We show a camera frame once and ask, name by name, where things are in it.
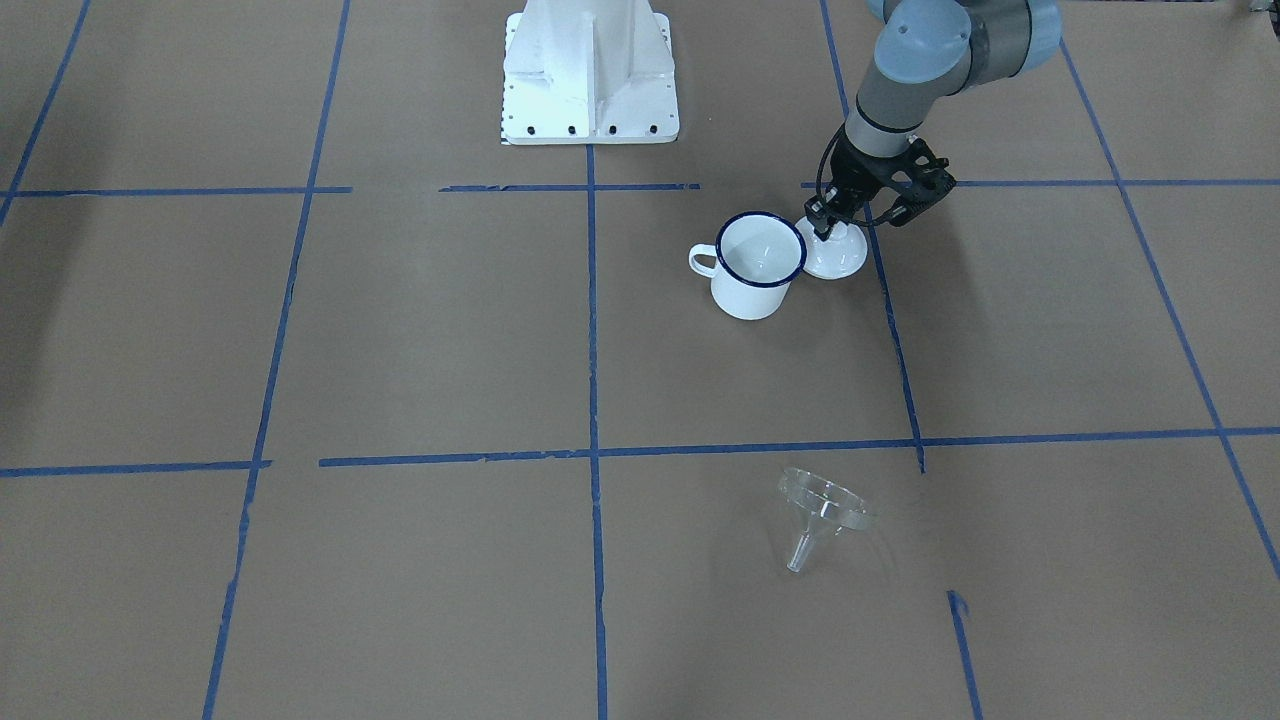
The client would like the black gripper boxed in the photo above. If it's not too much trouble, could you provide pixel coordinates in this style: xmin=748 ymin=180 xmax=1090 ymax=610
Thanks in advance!
xmin=804 ymin=129 xmax=909 ymax=241

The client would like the white enamel mug lid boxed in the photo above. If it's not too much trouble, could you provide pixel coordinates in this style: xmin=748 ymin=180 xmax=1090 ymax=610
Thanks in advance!
xmin=795 ymin=218 xmax=869 ymax=281

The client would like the clear plastic funnel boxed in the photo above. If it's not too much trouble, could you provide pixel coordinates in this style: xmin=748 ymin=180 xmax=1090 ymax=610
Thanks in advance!
xmin=778 ymin=468 xmax=878 ymax=574

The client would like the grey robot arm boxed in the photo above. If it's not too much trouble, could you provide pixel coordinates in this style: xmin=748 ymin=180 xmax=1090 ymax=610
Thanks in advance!
xmin=800 ymin=1 xmax=1062 ymax=241

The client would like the white enamel mug blue rim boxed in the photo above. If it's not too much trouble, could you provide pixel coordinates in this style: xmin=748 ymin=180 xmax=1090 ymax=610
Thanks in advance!
xmin=687 ymin=211 xmax=806 ymax=322

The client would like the black wrist camera with cable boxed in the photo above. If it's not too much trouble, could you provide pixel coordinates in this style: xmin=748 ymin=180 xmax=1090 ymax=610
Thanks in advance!
xmin=879 ymin=136 xmax=957 ymax=227

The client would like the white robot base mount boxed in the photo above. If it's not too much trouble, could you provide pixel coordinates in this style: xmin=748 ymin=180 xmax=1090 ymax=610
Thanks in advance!
xmin=500 ymin=1 xmax=681 ymax=146

